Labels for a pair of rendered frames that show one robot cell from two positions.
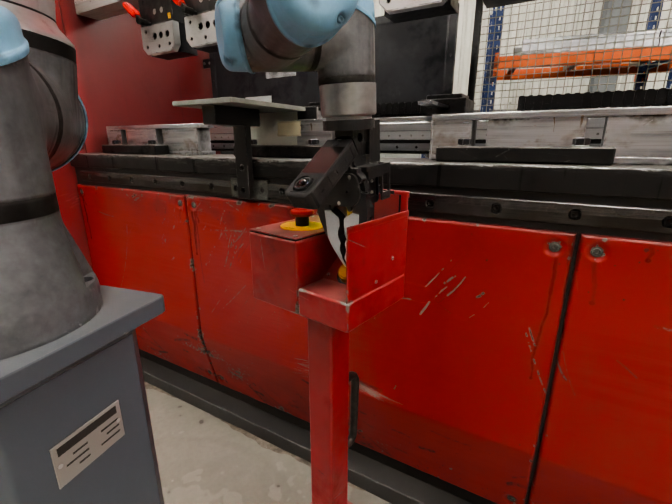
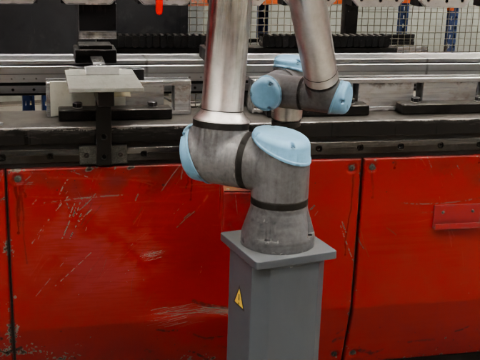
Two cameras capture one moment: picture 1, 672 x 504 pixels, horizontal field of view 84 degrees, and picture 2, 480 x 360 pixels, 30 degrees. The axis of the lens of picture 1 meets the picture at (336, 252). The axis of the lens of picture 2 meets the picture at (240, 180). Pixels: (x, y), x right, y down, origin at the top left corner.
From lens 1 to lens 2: 1.84 m
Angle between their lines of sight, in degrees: 41
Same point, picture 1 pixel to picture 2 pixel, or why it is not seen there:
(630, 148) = (371, 101)
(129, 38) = not seen: outside the picture
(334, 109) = (291, 118)
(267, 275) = (239, 218)
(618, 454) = (392, 284)
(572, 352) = (366, 230)
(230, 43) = (277, 103)
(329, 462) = not seen: hidden behind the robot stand
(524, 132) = not seen: hidden behind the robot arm
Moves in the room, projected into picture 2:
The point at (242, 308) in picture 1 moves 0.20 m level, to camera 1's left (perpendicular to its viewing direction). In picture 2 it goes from (84, 278) to (18, 297)
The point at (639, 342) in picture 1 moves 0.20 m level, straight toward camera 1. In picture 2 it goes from (395, 213) to (408, 238)
